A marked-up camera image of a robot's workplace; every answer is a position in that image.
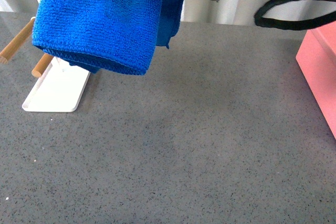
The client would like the blue microfiber cloth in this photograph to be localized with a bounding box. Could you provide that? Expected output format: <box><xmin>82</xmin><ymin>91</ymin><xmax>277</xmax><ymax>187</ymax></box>
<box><xmin>32</xmin><ymin>0</ymin><xmax>184</xmax><ymax>75</ymax></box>

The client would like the pink storage box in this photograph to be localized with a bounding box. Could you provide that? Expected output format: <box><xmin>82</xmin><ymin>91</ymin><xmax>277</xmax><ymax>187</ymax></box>
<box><xmin>296</xmin><ymin>22</ymin><xmax>335</xmax><ymax>135</ymax></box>

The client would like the white rack with wooden bars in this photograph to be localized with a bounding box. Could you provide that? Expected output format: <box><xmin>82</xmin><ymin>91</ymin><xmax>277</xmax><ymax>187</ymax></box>
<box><xmin>0</xmin><ymin>16</ymin><xmax>91</xmax><ymax>113</ymax></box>

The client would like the black cable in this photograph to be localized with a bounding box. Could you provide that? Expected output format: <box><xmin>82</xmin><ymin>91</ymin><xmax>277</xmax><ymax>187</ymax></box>
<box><xmin>254</xmin><ymin>0</ymin><xmax>336</xmax><ymax>31</ymax></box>

